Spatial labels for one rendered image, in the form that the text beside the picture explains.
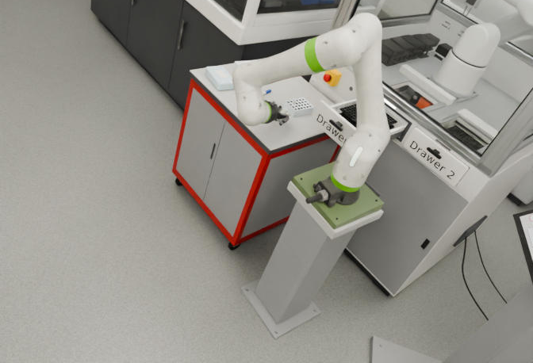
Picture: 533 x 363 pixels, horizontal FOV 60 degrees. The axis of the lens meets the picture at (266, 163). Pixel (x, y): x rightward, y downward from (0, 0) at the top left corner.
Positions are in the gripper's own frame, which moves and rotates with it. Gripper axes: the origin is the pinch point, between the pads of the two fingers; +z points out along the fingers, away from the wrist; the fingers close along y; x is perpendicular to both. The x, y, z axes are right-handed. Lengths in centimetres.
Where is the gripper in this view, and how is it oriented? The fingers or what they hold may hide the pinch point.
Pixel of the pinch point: (284, 113)
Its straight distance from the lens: 209.1
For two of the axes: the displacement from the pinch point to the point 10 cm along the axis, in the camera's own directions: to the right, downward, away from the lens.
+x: -6.7, 6.6, 3.4
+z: 3.9, -0.8, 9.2
